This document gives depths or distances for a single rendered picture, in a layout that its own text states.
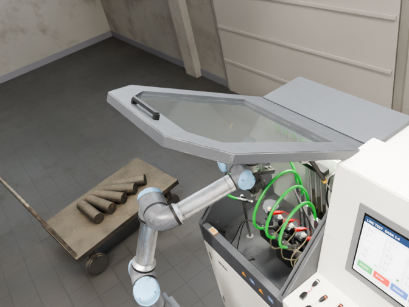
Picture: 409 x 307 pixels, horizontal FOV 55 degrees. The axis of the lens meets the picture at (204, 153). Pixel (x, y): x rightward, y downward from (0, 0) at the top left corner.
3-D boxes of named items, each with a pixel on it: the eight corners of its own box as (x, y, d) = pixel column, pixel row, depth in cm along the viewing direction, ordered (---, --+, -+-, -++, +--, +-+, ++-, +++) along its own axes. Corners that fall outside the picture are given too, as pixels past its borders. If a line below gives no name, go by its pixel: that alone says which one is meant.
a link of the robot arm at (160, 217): (145, 230, 154) (252, 169, 158) (139, 213, 163) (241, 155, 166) (157, 247, 161) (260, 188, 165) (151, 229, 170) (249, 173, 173)
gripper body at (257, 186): (243, 189, 191) (240, 170, 184) (257, 179, 194) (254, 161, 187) (254, 196, 185) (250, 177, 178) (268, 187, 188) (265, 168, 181)
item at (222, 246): (207, 243, 235) (201, 225, 225) (213, 239, 236) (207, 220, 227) (279, 316, 190) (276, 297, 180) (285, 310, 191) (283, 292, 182)
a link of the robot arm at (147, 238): (132, 296, 187) (145, 204, 162) (126, 273, 199) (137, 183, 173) (156, 292, 192) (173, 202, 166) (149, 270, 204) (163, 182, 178)
